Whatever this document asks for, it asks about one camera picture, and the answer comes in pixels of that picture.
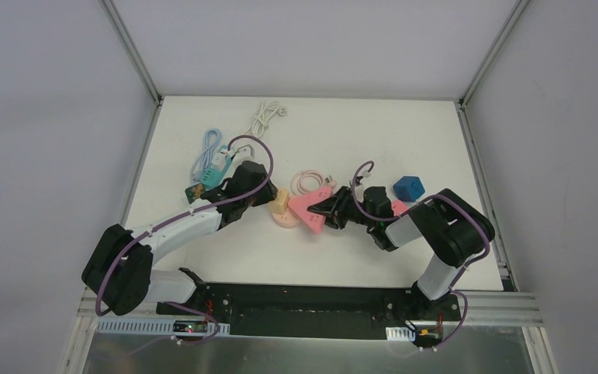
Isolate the pink square plug adapter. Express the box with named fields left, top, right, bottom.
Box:
left=391, top=199, right=409, bottom=217

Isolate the pale pink round socket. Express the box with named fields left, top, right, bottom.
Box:
left=271, top=210, right=301, bottom=229

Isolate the light blue coiled cable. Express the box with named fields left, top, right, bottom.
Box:
left=189, top=128, right=224, bottom=182

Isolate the white coiled cable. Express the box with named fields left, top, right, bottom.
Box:
left=249, top=101, right=288, bottom=136

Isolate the pink triangular power strip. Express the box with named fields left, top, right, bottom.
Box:
left=287, top=186, right=333, bottom=236

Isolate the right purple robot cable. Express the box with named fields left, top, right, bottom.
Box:
left=352, top=161, right=490, bottom=272

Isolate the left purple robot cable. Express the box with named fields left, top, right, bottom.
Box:
left=95, top=135, right=274, bottom=317

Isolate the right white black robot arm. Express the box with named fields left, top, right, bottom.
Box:
left=307, top=186, right=495, bottom=319

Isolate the teal power strip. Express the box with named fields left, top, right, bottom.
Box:
left=200, top=145, right=235, bottom=189

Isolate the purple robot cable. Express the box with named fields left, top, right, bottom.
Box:
left=95, top=135, right=274, bottom=317
left=352, top=161, right=490, bottom=272

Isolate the pink coiled cable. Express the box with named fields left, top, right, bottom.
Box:
left=290, top=170, right=338, bottom=197

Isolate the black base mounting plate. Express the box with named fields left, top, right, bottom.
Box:
left=156, top=283, right=462, bottom=340

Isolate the blue cube plug adapter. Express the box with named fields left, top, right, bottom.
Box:
left=392, top=176, right=426, bottom=203

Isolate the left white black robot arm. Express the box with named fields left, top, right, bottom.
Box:
left=81, top=161, right=278, bottom=316

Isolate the yellow plug adapter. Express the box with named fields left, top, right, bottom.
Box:
left=268, top=189, right=290, bottom=215

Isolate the white plug in teal strip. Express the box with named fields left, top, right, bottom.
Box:
left=211, top=150, right=231, bottom=173

